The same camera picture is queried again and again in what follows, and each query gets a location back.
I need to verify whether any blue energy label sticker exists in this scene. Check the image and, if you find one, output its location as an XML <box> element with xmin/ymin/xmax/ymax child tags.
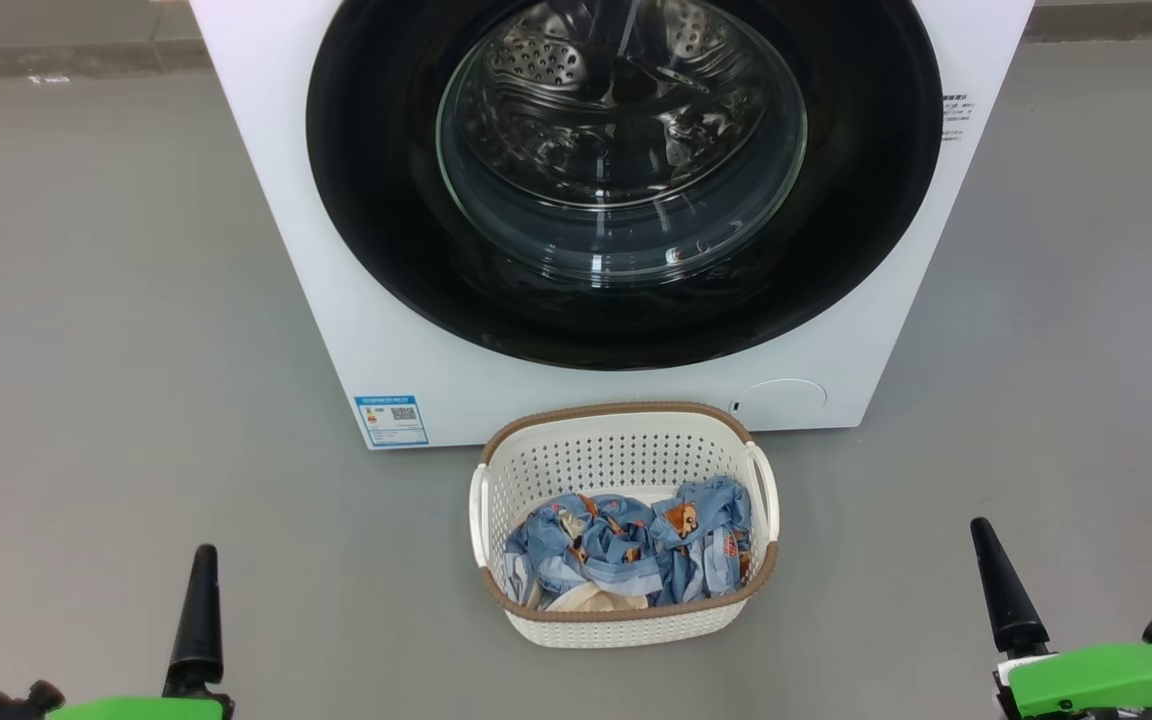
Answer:
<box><xmin>354</xmin><ymin>395</ymin><xmax>429</xmax><ymax>448</ymax></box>

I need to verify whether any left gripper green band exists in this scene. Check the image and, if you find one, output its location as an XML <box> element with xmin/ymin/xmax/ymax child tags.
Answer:
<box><xmin>41</xmin><ymin>543</ymin><xmax>236</xmax><ymax>720</ymax></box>

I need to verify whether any black washer door glass bowl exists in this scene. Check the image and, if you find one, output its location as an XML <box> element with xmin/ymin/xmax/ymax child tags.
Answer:
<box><xmin>306</xmin><ymin>0</ymin><xmax>944</xmax><ymax>371</ymax></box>

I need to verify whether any white laundry basket brown rim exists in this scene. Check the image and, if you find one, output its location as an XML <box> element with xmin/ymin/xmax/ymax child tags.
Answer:
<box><xmin>469</xmin><ymin>401</ymin><xmax>780</xmax><ymax>649</ymax></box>

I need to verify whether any cream garment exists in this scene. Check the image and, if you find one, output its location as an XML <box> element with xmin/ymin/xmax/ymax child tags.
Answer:
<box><xmin>543</xmin><ymin>582</ymin><xmax>649</xmax><ymax>613</ymax></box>

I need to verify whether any steel washing machine drum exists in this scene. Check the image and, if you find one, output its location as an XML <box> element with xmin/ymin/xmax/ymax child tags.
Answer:
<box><xmin>464</xmin><ymin>0</ymin><xmax>799</xmax><ymax>206</ymax></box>

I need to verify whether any blue bear print garment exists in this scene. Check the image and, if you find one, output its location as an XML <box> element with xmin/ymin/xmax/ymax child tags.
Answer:
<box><xmin>503</xmin><ymin>476</ymin><xmax>755</xmax><ymax>609</ymax></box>

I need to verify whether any round white filter cover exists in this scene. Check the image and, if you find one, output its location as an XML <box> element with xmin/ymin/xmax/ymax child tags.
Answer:
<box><xmin>731</xmin><ymin>378</ymin><xmax>827</xmax><ymax>417</ymax></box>

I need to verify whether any white front-load washing machine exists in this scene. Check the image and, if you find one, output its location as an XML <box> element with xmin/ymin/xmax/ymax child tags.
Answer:
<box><xmin>189</xmin><ymin>0</ymin><xmax>1035</xmax><ymax>451</ymax></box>

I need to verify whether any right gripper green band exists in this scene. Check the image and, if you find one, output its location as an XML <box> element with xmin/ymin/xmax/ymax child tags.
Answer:
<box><xmin>969</xmin><ymin>516</ymin><xmax>1152</xmax><ymax>720</ymax></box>

